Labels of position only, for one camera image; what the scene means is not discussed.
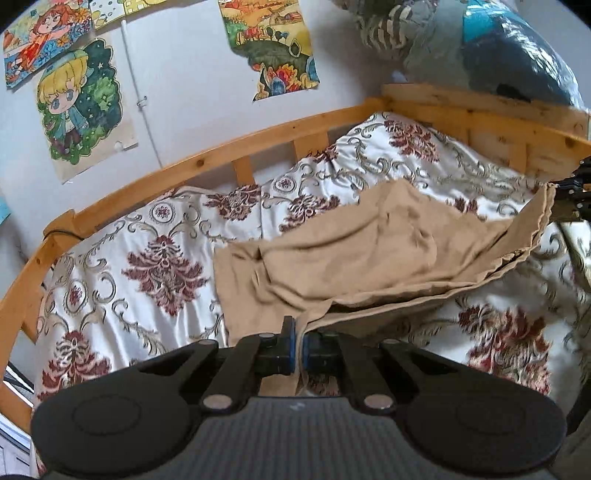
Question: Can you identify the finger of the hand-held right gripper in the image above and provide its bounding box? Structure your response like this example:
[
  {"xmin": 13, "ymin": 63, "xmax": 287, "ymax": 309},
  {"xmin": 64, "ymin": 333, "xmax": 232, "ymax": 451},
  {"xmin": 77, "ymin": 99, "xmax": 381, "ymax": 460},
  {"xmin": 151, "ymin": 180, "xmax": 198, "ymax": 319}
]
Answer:
[{"xmin": 550, "ymin": 156, "xmax": 591, "ymax": 223}]

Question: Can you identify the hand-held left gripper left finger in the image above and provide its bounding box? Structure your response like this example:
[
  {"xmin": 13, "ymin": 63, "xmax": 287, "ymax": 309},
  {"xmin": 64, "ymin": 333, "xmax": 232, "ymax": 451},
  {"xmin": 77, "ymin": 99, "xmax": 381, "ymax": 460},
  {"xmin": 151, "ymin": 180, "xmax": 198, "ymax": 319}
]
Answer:
[{"xmin": 137, "ymin": 316, "xmax": 297, "ymax": 412}]

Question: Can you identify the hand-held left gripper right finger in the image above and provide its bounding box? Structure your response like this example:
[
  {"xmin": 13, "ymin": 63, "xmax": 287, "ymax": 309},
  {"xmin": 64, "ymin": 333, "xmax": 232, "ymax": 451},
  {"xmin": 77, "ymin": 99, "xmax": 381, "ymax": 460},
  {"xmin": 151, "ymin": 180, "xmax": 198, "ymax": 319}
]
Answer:
[{"xmin": 302, "ymin": 330, "xmax": 459, "ymax": 415}]

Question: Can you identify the tan hooded jacket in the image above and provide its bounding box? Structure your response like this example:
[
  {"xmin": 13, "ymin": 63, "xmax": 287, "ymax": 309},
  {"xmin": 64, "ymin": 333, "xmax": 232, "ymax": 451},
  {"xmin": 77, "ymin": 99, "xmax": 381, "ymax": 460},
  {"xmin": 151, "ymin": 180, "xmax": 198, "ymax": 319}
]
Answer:
[{"xmin": 215, "ymin": 179, "xmax": 557, "ymax": 398}]

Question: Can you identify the floral printed blanket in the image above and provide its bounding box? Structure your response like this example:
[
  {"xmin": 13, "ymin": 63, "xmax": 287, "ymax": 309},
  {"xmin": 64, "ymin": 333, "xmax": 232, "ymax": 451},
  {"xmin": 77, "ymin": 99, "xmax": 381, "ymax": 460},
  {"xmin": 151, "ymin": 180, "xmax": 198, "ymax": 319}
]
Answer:
[{"xmin": 33, "ymin": 111, "xmax": 591, "ymax": 403}]

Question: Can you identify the plastic bag of bedding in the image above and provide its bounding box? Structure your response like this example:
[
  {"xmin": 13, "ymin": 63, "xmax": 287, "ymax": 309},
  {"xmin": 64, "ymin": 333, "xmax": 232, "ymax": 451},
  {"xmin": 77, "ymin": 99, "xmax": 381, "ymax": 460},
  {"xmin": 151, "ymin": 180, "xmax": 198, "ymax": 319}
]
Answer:
[{"xmin": 332, "ymin": 0, "xmax": 587, "ymax": 110}]

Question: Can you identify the wooden bed frame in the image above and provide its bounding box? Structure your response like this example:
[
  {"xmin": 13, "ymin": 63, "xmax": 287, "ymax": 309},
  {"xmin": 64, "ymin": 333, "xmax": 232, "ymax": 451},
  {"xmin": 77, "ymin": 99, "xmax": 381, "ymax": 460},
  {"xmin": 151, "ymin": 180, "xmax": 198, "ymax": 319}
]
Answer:
[{"xmin": 0, "ymin": 83, "xmax": 591, "ymax": 435}]

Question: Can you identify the black cable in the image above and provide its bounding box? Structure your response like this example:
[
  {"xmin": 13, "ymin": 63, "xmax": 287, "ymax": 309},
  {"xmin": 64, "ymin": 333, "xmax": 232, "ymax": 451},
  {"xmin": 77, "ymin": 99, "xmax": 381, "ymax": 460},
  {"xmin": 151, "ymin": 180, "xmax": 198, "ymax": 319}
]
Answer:
[{"xmin": 42, "ymin": 228, "xmax": 86, "ymax": 241}]

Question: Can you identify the white wall pipe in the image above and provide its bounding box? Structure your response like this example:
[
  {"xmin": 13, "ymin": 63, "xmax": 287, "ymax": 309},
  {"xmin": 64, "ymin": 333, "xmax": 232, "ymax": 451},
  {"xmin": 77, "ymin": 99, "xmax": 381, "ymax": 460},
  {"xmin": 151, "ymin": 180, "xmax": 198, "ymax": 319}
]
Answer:
[{"xmin": 120, "ymin": 21, "xmax": 165, "ymax": 169}]

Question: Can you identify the landscape painting wall poster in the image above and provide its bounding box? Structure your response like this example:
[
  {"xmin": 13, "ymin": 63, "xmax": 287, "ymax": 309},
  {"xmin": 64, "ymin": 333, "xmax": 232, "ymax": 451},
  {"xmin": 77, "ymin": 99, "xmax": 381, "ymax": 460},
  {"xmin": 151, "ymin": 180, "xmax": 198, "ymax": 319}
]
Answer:
[{"xmin": 218, "ymin": 0, "xmax": 321, "ymax": 103}]

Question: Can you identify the blond cartoon child wall poster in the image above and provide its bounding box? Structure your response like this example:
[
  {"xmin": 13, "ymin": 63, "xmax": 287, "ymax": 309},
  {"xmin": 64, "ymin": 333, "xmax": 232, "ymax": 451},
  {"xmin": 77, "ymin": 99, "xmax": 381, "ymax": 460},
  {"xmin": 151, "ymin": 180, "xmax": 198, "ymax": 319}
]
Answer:
[{"xmin": 36, "ymin": 32, "xmax": 139, "ymax": 184}]

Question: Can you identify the yellow house wall poster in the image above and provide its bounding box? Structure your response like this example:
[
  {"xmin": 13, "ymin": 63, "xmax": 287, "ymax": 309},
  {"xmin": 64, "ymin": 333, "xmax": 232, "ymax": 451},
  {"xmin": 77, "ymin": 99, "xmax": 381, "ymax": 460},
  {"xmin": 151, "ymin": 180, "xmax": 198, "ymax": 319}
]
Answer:
[{"xmin": 89, "ymin": 0, "xmax": 197, "ymax": 31}]

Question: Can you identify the orange cartoon girl wall poster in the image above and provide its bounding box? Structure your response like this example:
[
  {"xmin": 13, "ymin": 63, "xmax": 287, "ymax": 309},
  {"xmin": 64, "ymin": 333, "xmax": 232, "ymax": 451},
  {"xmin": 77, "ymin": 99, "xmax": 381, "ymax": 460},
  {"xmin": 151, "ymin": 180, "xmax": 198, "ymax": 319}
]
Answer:
[{"xmin": 2, "ymin": 0, "xmax": 94, "ymax": 91}]

